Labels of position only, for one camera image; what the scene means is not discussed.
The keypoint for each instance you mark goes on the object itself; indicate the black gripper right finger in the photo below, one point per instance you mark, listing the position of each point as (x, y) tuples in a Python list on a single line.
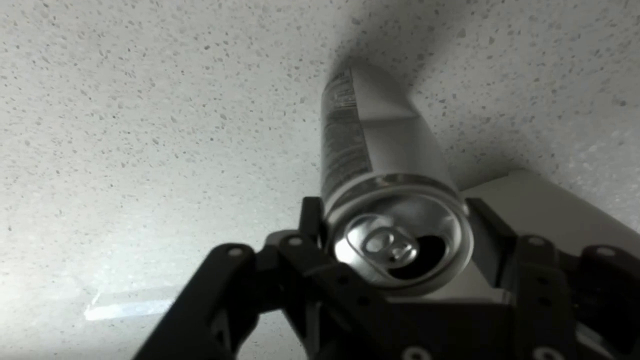
[(540, 293)]

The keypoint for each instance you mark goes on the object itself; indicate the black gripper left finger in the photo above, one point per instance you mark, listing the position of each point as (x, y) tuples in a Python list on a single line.
[(226, 300)]

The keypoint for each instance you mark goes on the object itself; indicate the silver drink can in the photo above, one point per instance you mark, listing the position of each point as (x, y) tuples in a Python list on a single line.
[(401, 246)]

